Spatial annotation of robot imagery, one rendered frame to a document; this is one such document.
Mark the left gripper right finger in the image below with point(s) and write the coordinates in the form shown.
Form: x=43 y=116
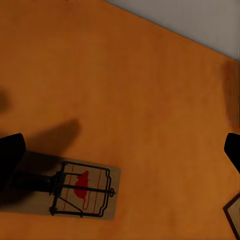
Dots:
x=232 y=149

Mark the cabinet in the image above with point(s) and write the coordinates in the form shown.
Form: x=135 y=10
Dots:
x=89 y=81

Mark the mousetrap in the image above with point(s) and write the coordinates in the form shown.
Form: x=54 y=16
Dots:
x=232 y=211
x=49 y=185

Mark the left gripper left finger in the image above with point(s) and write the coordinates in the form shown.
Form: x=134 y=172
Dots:
x=12 y=150

